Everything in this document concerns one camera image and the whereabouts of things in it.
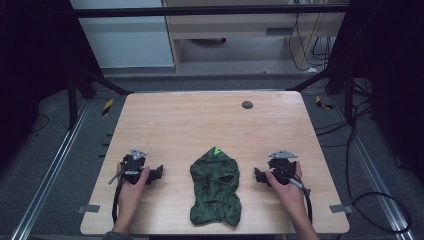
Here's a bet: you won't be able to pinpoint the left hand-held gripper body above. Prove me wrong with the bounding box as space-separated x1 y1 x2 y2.
121 148 153 186

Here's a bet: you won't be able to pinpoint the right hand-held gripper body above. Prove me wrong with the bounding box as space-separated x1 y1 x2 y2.
267 149 299 186

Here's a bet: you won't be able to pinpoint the dark green knitted balaclava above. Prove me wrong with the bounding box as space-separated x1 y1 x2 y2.
189 146 243 228

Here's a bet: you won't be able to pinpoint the person's left hand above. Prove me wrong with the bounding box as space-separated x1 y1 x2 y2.
115 161 151 216

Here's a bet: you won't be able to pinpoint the person's right hand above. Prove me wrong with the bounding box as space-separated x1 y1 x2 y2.
265 161 305 216

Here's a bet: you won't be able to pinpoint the grey sleeve cuff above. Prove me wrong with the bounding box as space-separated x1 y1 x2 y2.
102 231 135 240

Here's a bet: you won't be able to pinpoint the black metal stand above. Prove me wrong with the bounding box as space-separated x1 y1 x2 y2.
65 61 135 132
287 63 356 126

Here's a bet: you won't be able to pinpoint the white cabinet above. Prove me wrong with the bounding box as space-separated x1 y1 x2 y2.
69 0 176 70

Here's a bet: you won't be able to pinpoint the dark curtain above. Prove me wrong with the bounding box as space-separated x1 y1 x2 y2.
324 0 424 188
0 0 104 171

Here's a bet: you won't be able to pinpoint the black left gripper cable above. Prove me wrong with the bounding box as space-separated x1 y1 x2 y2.
107 170 126 225

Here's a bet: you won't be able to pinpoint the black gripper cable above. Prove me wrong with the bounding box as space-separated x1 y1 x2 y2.
107 170 126 225
288 177 315 224

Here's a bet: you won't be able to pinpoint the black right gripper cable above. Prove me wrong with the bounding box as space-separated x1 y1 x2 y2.
288 177 315 224

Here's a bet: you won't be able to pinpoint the grey metal table bracket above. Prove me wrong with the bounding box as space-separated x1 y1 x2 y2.
76 204 101 215
329 204 354 215

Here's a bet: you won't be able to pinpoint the black floor cable loop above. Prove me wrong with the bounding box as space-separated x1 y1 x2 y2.
344 99 413 235

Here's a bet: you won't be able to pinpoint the aluminium floor rail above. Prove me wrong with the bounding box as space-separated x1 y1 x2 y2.
332 95 416 240
10 99 92 240

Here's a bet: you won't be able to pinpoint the thin black floor cable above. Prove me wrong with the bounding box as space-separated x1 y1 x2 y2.
30 113 51 135

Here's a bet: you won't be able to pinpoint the black hanging desk cables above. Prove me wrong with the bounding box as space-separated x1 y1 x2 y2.
287 12 336 73

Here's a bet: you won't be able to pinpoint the black horizontal frame bar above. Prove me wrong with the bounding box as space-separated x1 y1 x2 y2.
68 4 351 18

